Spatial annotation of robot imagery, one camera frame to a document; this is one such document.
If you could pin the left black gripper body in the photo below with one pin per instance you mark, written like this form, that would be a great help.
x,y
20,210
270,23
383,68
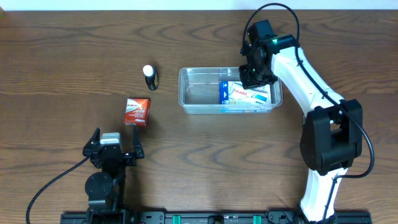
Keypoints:
x,y
112,154

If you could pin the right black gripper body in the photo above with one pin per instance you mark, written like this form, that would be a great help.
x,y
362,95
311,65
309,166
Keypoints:
x,y
254,78

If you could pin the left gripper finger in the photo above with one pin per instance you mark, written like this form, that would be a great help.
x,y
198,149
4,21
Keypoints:
x,y
136,143
93,142

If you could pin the white Panadol box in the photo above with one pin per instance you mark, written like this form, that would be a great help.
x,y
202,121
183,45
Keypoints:
x,y
237,95

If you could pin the blue fever patch box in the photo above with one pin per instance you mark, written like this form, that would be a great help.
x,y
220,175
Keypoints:
x,y
223,95

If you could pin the red medicine box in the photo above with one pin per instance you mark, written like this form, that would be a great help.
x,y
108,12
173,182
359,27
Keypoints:
x,y
137,111

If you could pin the clear plastic container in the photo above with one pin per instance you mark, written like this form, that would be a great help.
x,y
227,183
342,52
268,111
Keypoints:
x,y
199,90

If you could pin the dark bottle white cap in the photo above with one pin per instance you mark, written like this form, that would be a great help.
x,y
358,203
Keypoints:
x,y
151,77

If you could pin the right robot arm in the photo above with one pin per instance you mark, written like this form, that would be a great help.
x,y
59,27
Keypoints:
x,y
332,128

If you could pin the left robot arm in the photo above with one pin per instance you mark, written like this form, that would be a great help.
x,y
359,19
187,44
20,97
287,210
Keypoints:
x,y
105,189

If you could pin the black mounting rail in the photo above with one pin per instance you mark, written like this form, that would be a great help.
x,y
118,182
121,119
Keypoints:
x,y
270,217

